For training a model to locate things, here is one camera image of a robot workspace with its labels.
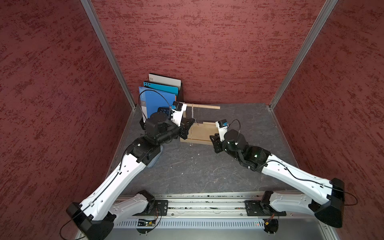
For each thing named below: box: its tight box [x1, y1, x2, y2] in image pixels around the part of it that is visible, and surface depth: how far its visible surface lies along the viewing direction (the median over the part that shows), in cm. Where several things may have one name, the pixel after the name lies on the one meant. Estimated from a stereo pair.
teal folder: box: [143, 81, 179, 96], surface depth 94 cm
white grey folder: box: [148, 73, 182, 90], surface depth 100 cm
